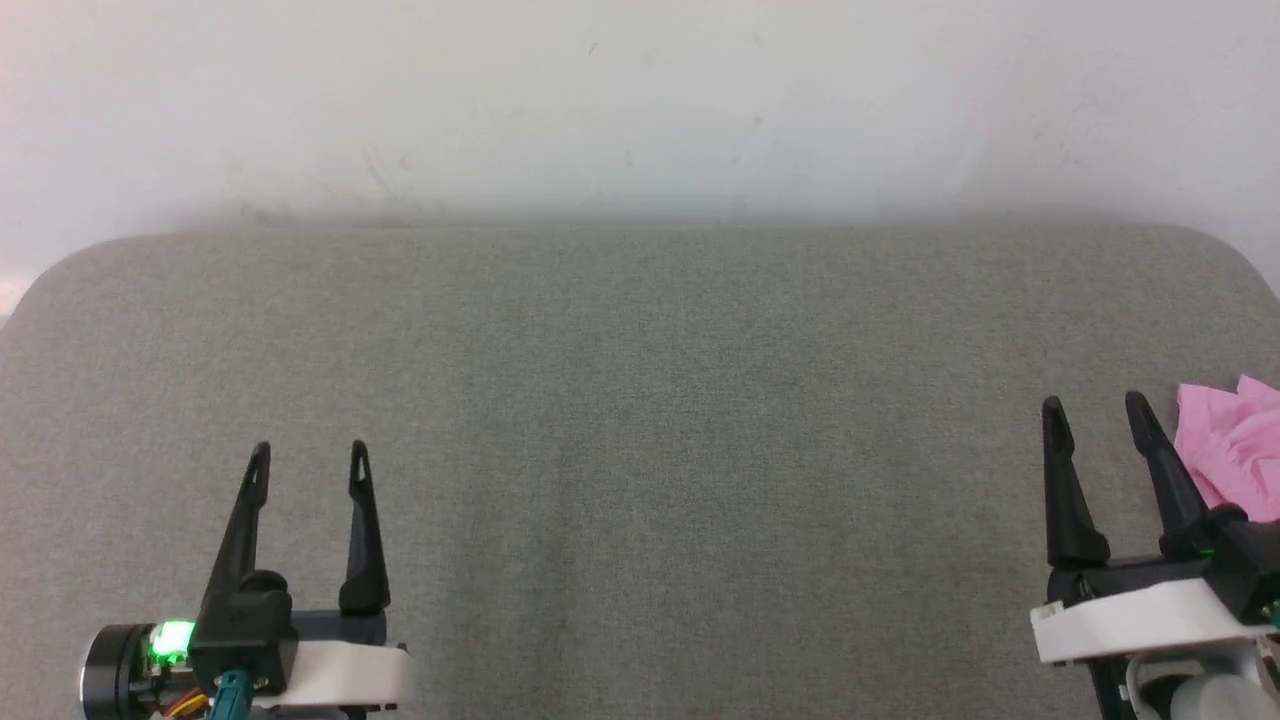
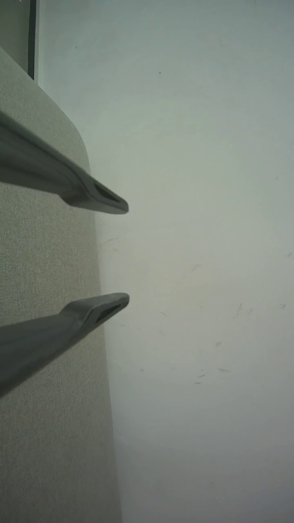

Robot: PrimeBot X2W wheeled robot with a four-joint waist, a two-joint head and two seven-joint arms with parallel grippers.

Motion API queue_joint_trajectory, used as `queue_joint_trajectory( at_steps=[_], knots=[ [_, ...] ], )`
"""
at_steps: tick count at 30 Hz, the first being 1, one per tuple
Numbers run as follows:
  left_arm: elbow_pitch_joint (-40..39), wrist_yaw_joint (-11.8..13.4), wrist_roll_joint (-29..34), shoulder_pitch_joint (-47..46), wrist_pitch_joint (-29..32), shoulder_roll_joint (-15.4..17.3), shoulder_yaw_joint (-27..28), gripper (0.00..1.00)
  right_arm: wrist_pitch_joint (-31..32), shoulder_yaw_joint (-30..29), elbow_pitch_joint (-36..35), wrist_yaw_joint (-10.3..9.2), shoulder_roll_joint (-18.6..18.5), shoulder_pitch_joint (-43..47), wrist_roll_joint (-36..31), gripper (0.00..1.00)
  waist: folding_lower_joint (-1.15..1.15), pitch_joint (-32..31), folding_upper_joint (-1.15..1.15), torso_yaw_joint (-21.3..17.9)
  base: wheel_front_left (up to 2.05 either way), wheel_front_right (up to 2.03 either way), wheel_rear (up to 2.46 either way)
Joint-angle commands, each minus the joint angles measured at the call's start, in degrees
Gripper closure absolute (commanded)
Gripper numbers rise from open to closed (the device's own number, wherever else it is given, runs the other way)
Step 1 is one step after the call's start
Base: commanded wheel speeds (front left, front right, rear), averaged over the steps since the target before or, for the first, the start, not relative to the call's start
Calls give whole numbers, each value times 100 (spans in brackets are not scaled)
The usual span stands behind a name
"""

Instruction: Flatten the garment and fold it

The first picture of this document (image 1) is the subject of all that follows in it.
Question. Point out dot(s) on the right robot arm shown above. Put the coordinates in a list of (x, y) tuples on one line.
[(1200, 690)]

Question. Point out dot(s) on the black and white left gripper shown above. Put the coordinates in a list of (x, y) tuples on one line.
[(330, 670)]

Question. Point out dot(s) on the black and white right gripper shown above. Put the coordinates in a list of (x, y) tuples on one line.
[(1140, 610)]

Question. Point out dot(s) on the pink garment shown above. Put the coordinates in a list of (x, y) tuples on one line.
[(1235, 450)]

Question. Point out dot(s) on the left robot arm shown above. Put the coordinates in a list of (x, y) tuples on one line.
[(120, 670)]

